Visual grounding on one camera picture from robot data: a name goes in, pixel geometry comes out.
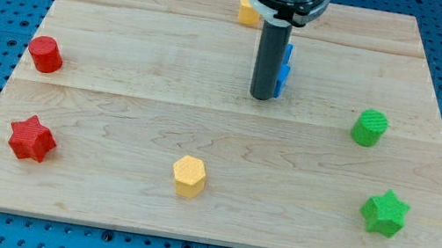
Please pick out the yellow hexagon block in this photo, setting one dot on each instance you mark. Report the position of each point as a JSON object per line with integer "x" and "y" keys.
{"x": 190, "y": 176}

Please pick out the blue block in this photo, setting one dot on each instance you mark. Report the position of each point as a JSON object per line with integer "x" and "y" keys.
{"x": 283, "y": 72}

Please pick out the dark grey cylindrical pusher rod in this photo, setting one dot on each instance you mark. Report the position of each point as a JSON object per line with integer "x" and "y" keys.
{"x": 270, "y": 55}

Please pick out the yellow heart block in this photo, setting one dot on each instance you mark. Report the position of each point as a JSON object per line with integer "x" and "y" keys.
{"x": 246, "y": 14}

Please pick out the green star block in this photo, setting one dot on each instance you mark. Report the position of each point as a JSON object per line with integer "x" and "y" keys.
{"x": 385, "y": 214}

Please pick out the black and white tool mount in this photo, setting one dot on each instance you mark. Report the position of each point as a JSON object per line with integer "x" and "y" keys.
{"x": 287, "y": 9}

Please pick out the red star block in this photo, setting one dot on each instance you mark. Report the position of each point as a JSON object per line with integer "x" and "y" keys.
{"x": 31, "y": 139}

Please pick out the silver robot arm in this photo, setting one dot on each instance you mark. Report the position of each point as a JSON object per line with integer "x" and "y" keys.
{"x": 280, "y": 18}

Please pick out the light wooden board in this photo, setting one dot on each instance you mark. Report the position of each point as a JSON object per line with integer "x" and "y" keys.
{"x": 146, "y": 82}

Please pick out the green cylinder block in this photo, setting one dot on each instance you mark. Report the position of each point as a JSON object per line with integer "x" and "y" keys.
{"x": 369, "y": 127}

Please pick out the red cylinder block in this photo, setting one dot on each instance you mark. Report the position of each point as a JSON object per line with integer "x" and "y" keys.
{"x": 45, "y": 53}

